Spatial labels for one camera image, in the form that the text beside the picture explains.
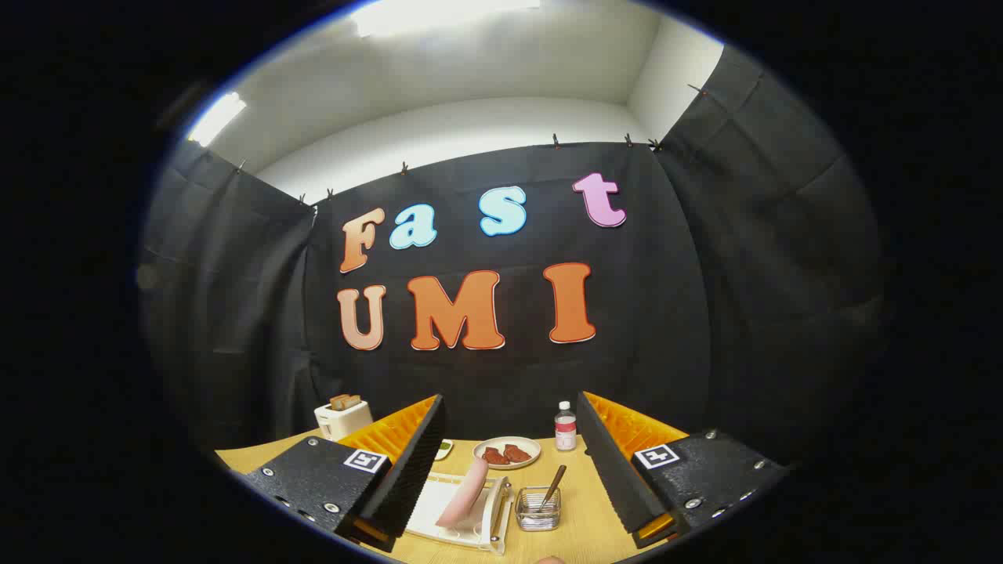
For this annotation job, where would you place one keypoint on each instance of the pink plate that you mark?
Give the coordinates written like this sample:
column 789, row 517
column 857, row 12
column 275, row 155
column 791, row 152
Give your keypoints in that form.
column 465, row 495

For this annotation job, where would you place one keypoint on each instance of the clear plastic water bottle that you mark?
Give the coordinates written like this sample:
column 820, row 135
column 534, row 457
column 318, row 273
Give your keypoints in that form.
column 565, row 431

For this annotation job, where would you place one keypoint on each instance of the red meat slice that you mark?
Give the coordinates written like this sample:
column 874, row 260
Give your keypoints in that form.
column 517, row 453
column 494, row 456

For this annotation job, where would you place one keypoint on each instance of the toast slices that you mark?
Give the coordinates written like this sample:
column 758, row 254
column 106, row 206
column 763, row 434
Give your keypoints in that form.
column 345, row 402

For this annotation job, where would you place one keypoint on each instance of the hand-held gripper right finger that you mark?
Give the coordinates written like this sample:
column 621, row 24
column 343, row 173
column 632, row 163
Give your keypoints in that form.
column 615, row 478

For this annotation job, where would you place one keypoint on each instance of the white divided condiment dish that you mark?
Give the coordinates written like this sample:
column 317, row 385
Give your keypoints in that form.
column 444, row 450

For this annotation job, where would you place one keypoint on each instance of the small ceiling light panel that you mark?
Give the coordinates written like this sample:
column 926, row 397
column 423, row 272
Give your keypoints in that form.
column 215, row 119

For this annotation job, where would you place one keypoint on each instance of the white toaster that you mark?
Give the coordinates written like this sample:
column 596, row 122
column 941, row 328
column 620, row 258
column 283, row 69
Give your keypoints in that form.
column 342, row 421

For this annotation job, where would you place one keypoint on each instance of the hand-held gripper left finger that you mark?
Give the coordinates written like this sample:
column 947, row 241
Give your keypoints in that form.
column 411, row 478

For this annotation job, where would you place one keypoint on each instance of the white plate with meat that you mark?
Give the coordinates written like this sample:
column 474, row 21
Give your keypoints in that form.
column 525, row 443

